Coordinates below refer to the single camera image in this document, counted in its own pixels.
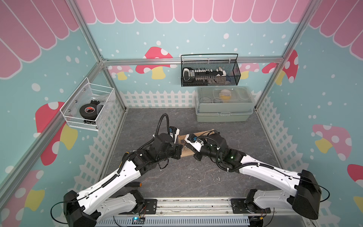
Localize green circuit board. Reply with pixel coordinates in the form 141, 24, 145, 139
131, 217, 146, 225

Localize yellow item in box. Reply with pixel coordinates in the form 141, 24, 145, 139
219, 89, 232, 101

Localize green plastic storage box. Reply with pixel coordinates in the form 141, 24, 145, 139
195, 87, 255, 123

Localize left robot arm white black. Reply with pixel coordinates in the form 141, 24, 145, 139
58, 113, 182, 227

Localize white black device in basket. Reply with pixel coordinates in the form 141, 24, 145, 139
182, 68, 227, 84

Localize black tape roll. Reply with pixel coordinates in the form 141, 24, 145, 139
79, 104, 98, 121

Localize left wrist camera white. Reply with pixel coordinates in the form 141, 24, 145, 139
169, 126, 180, 144

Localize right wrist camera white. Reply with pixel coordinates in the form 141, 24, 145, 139
184, 134, 204, 153

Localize white wire basket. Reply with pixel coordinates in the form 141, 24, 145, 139
60, 78, 115, 131

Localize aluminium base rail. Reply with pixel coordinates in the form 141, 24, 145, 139
95, 197, 318, 227

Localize wooden jewelry display stand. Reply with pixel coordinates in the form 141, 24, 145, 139
177, 129, 214, 158

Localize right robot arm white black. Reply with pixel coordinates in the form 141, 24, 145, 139
184, 130, 324, 220

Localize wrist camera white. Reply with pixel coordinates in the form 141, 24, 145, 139
184, 134, 204, 153
169, 126, 180, 144

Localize yellow black screwdriver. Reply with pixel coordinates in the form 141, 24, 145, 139
124, 182, 142, 188

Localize black wire mesh basket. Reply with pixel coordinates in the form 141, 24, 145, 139
180, 54, 241, 87

